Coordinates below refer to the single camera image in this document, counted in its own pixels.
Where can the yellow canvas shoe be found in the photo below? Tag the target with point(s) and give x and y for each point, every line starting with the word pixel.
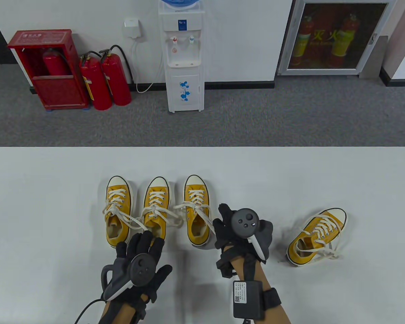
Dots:
pixel 118 184
pixel 335 215
pixel 195 182
pixel 158 182

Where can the blue water bottle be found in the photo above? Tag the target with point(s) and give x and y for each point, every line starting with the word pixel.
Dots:
pixel 179 3

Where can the person's left forearm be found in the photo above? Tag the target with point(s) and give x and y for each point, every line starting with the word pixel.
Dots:
pixel 118 314

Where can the black battery pack white label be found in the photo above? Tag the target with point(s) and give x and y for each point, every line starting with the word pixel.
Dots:
pixel 249 300

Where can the dark grey hand controller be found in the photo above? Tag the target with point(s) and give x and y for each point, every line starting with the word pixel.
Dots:
pixel 244 221
pixel 143 270

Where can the red extinguisher cabinet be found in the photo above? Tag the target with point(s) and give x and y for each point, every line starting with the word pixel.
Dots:
pixel 57 91

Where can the person's right forearm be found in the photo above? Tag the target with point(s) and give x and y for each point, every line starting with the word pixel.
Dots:
pixel 249 270

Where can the white shoe lace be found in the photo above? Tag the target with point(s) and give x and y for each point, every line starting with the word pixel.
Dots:
pixel 321 230
pixel 157 199
pixel 116 197
pixel 195 199

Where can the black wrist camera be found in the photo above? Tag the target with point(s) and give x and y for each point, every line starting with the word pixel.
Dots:
pixel 225 266

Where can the silver framed glass cabinet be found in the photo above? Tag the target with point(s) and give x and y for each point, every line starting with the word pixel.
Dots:
pixel 324 71

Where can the white wall box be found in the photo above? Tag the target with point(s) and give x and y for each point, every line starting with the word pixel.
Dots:
pixel 132 29

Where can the red yellow fire extinguisher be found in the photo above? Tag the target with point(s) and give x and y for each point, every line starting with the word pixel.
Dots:
pixel 303 40
pixel 344 37

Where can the white water dispenser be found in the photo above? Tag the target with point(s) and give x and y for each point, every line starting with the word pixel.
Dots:
pixel 185 54

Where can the person's left hand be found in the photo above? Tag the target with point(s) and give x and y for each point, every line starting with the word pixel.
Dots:
pixel 145 243

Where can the person's right hand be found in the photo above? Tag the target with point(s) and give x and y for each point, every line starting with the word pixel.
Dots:
pixel 224 233

